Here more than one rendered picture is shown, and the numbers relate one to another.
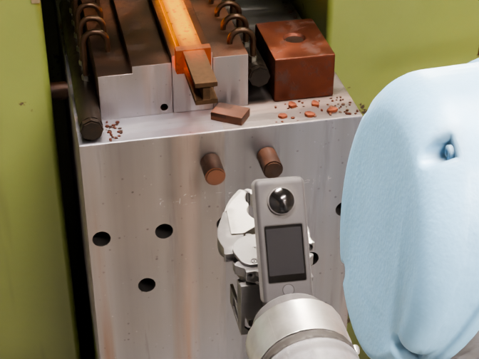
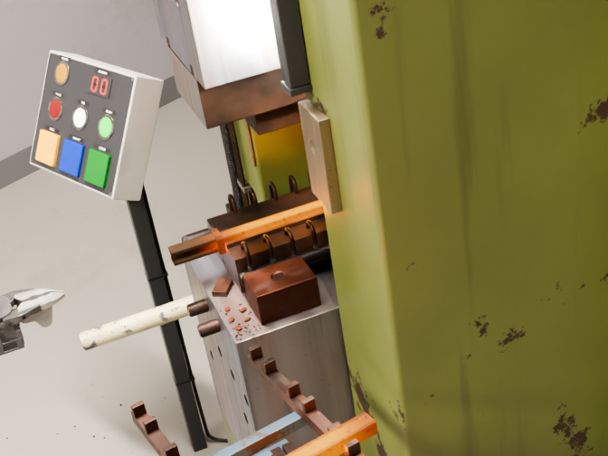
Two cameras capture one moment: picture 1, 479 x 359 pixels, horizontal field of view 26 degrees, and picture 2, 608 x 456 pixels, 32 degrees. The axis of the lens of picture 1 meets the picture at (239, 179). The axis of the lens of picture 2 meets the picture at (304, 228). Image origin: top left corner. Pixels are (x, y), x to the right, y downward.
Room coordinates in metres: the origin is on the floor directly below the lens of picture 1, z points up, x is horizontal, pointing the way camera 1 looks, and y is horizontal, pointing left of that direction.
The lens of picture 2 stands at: (1.25, -1.71, 2.07)
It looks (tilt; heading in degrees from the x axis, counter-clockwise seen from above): 31 degrees down; 86
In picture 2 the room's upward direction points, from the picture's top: 10 degrees counter-clockwise
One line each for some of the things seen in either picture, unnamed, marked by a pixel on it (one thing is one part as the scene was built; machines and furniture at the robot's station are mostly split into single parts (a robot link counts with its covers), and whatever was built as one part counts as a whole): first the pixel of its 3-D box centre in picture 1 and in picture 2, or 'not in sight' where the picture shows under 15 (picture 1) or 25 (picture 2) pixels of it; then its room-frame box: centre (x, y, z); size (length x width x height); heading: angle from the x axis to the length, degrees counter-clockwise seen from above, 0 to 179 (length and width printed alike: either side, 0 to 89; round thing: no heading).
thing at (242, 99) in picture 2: not in sight; (293, 55); (1.42, 0.13, 1.32); 0.42 x 0.20 x 0.10; 12
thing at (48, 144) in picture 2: not in sight; (49, 147); (0.86, 0.62, 1.01); 0.07 x 0.05 x 0.07; 127
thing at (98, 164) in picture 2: not in sight; (99, 168); (0.98, 0.46, 1.01); 0.07 x 0.05 x 0.07; 127
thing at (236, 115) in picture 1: (230, 113); (222, 287); (1.20, 0.01, 0.92); 0.04 x 0.03 x 0.01; 68
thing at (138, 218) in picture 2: not in sight; (159, 294); (1.02, 0.61, 0.54); 0.04 x 0.04 x 1.08; 12
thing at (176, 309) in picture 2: not in sight; (170, 312); (1.06, 0.40, 0.62); 0.44 x 0.05 x 0.05; 12
